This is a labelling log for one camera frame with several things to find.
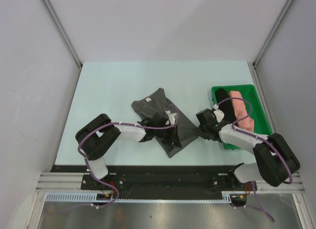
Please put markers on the green plastic tray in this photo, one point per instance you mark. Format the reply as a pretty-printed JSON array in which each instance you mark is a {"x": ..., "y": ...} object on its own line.
[{"x": 248, "y": 92}]

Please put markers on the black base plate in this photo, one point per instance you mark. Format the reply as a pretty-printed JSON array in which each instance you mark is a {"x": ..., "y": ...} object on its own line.
[{"x": 162, "y": 182}]

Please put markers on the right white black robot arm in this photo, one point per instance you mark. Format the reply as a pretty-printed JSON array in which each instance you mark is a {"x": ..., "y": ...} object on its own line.
[{"x": 275, "y": 163}]

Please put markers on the left aluminium corner post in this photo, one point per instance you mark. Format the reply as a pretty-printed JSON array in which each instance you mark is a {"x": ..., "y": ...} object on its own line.
[{"x": 49, "y": 8}]

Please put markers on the right aluminium corner post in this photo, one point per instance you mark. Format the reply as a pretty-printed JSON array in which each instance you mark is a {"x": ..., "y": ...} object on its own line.
[{"x": 273, "y": 31}]

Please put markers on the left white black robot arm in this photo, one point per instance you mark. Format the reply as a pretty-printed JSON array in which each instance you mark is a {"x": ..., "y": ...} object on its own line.
[{"x": 96, "y": 138}]

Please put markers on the black rolled t shirt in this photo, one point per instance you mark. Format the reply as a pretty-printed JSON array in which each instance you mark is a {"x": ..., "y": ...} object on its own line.
[{"x": 226, "y": 107}]

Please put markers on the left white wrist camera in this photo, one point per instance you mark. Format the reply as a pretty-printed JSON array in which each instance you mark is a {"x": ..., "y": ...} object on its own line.
[{"x": 172, "y": 118}]

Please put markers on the aluminium corner post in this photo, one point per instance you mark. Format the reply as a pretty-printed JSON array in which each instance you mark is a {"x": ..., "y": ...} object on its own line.
[
  {"x": 49, "y": 8},
  {"x": 273, "y": 31}
]

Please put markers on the aluminium frame rail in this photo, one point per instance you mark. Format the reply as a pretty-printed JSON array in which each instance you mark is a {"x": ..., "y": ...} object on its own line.
[{"x": 59, "y": 182}]

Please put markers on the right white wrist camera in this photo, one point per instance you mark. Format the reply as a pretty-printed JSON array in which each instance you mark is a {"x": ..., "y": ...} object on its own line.
[{"x": 218, "y": 113}]

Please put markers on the pink rolled t shirt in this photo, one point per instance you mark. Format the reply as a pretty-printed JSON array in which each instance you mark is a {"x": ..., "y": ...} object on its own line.
[{"x": 241, "y": 112}]

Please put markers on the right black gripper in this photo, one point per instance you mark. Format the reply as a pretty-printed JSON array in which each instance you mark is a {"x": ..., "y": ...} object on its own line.
[{"x": 201, "y": 133}]

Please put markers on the grey t shirt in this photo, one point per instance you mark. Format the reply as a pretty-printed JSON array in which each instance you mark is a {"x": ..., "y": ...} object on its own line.
[{"x": 152, "y": 109}]

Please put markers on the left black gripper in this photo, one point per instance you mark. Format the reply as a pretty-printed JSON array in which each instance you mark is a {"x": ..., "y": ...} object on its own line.
[{"x": 173, "y": 139}]

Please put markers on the white slotted cable duct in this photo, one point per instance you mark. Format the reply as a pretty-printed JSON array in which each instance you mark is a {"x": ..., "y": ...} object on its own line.
[{"x": 85, "y": 197}]

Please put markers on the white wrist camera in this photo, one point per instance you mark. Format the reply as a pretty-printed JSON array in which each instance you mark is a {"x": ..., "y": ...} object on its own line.
[
  {"x": 218, "y": 113},
  {"x": 172, "y": 118}
]

